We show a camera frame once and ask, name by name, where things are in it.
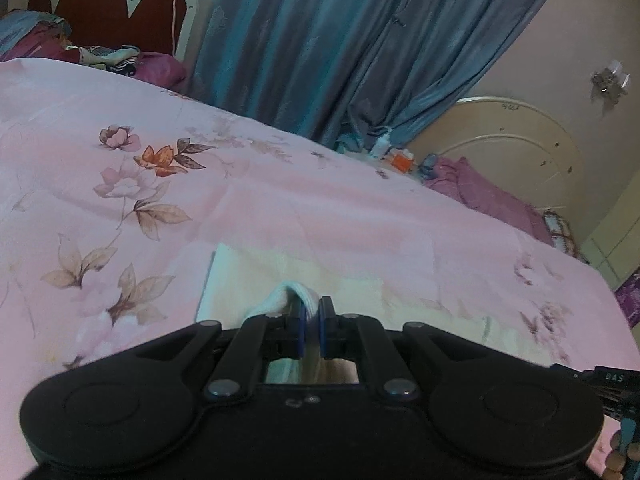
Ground blue grey curtain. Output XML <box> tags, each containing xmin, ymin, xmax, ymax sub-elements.
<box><xmin>190</xmin><ymin>0</ymin><xmax>547</xmax><ymax>148</ymax></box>

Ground pink floral bed sheet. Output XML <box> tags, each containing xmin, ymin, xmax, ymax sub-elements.
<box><xmin>1</xmin><ymin>58</ymin><xmax>639</xmax><ymax>479</ymax></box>

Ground purple pillow bed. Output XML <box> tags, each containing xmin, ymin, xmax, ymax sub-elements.
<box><xmin>132</xmin><ymin>52</ymin><xmax>186</xmax><ymax>90</ymax></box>
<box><xmin>424</xmin><ymin>157</ymin><xmax>552</xmax><ymax>245</ymax></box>

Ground blue grey pillow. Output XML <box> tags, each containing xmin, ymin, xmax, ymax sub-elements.
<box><xmin>0</xmin><ymin>9</ymin><xmax>63</xmax><ymax>55</ymax></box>

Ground orange small box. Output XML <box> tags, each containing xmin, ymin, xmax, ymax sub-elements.
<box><xmin>386</xmin><ymin>150</ymin><xmax>414</xmax><ymax>174</ymax></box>

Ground cream knitted sweater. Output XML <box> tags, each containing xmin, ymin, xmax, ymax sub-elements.
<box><xmin>196</xmin><ymin>244</ymin><xmax>552</xmax><ymax>384</ymax></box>

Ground patterned cushion right bed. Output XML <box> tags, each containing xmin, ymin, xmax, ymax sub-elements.
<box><xmin>542</xmin><ymin>209</ymin><xmax>579</xmax><ymax>258</ymax></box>

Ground white charging cable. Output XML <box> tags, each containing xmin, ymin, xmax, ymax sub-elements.
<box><xmin>169</xmin><ymin>0</ymin><xmax>181</xmax><ymax>53</ymax></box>

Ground purple pillow right bed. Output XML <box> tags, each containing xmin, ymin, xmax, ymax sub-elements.
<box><xmin>424</xmin><ymin>157</ymin><xmax>552</xmax><ymax>245</ymax></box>

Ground white lotion bottle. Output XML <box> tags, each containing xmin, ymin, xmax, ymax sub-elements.
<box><xmin>370</xmin><ymin>129</ymin><xmax>392</xmax><ymax>159</ymax></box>

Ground purple pillow left bed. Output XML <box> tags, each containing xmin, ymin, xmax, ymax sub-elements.
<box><xmin>132</xmin><ymin>52</ymin><xmax>186</xmax><ymax>90</ymax></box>

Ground red white scalloped headboard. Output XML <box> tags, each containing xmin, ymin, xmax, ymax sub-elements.
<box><xmin>8</xmin><ymin>0</ymin><xmax>198</xmax><ymax>62</ymax></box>

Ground wall lamp fixture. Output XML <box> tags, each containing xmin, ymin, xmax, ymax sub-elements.
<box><xmin>590</xmin><ymin>60</ymin><xmax>630</xmax><ymax>110</ymax></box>

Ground cream round headboard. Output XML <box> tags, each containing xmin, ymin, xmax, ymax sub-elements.
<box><xmin>408</xmin><ymin>96</ymin><xmax>585</xmax><ymax>229</ymax></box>

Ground patterned clothes on pillow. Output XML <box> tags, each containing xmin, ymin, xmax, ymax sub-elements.
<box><xmin>65</xmin><ymin>46</ymin><xmax>141</xmax><ymax>77</ymax></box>

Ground person right hand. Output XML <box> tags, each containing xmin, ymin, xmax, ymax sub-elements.
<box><xmin>600</xmin><ymin>431</ymin><xmax>626</xmax><ymax>480</ymax></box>

